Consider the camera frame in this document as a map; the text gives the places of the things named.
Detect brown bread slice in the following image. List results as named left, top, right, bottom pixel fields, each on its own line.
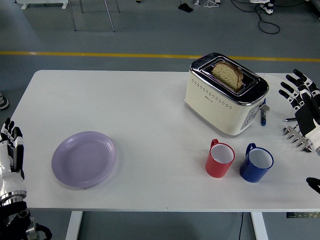
left=211, top=61, right=244, bottom=91

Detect purple plastic plate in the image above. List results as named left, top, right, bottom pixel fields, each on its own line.
left=51, top=131, right=117, bottom=189

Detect white paper sheet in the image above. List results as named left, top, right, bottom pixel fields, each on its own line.
left=263, top=73, right=296, bottom=117

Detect white table leg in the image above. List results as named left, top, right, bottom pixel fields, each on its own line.
left=250, top=211, right=270, bottom=240
left=65, top=211, right=83, bottom=240

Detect white furniture base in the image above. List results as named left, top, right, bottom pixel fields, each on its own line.
left=14, top=0, right=69, bottom=11

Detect red enamel mug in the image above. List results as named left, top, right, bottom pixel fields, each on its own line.
left=205, top=138, right=236, bottom=179

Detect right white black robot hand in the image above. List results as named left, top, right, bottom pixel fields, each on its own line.
left=278, top=69, right=320, bottom=152

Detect cream and chrome toaster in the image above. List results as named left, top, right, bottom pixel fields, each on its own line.
left=184, top=52, right=271, bottom=137

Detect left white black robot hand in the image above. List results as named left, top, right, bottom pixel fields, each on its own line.
left=0, top=117, right=27, bottom=197

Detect table height control panel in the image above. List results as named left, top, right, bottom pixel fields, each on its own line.
left=286, top=211, right=320, bottom=220

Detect blue marker pen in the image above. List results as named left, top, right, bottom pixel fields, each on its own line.
left=260, top=98, right=267, bottom=127

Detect thin black hanging cable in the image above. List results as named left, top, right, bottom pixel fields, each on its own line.
left=237, top=211, right=245, bottom=240

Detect black and white sneaker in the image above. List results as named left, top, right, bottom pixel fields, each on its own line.
left=259, top=0, right=276, bottom=15

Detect black looped floor cable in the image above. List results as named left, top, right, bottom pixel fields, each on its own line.
left=229, top=0, right=281, bottom=35

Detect black floor pedal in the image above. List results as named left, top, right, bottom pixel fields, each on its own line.
left=177, top=0, right=194, bottom=13

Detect silver metal toast rack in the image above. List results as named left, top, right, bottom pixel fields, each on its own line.
left=282, top=123, right=313, bottom=153

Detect metal chair legs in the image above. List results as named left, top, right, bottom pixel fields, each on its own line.
left=67, top=0, right=121, bottom=33

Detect blue enamel mug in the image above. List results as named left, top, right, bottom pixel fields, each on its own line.
left=239, top=142, right=274, bottom=183

